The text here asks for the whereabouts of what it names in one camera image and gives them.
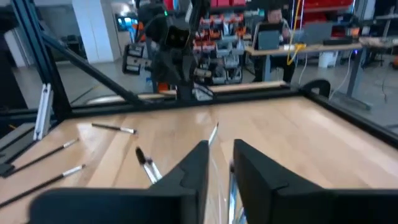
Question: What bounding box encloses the thin black eyeliner brush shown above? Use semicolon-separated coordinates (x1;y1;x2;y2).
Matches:
0;164;86;208

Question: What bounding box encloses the lit wall monitor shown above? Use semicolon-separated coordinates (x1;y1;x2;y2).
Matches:
116;14;139;32

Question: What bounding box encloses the open grey laptop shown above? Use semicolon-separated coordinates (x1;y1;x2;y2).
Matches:
298;21;334;46

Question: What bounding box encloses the red bin storage rack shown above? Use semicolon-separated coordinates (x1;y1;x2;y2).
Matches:
303;0;355;38

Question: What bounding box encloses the person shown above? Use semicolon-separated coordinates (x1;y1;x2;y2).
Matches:
253;2;299;83

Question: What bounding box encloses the yellow hanging cable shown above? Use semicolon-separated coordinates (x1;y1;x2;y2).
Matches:
285;0;307;66

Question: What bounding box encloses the wooden top office desk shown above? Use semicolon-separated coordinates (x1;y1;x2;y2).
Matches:
245;35;398;111

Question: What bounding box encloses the white waste bin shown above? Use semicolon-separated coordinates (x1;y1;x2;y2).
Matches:
318;50;339;68

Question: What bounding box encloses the black curved corner bracket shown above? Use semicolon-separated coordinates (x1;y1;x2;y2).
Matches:
300;78;332;99

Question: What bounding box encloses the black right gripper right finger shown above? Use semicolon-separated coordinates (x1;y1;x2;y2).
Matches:
233;138;398;224

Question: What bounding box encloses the black makeup brush silver ferrule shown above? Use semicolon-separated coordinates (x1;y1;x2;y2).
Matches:
91;123;138;135
207;121;220;147
1;138;80;179

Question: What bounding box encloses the black spoolie brush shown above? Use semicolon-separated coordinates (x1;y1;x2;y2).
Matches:
135;146;158;185

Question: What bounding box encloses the white hanging desk cable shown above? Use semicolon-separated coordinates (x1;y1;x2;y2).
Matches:
329;49;354;100

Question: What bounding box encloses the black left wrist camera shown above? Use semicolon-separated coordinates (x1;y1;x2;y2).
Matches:
164;24;192;49

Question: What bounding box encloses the silver frame bracket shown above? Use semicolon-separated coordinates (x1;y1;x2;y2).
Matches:
32;82;53;141

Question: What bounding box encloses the black aluminium table frame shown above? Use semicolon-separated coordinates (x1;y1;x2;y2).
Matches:
0;0;398;175

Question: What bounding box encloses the clear acrylic organizer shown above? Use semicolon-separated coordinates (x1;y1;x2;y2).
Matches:
136;124;246;224

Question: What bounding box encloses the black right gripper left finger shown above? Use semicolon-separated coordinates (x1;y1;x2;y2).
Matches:
28;139;210;224

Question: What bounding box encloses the parts bin shelving rack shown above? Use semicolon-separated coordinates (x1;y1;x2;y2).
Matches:
186;0;249;86

